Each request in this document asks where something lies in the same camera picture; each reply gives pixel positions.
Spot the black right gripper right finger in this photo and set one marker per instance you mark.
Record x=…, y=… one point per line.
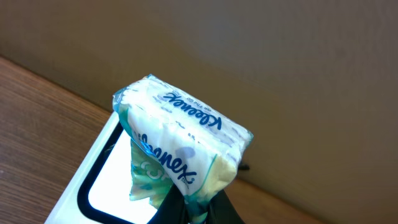
x=221, y=211

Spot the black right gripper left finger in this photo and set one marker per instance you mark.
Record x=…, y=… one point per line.
x=172, y=210

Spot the teal tissue pack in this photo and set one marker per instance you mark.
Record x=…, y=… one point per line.
x=178, y=141

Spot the white barcode scanner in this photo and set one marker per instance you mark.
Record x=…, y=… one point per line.
x=99, y=190

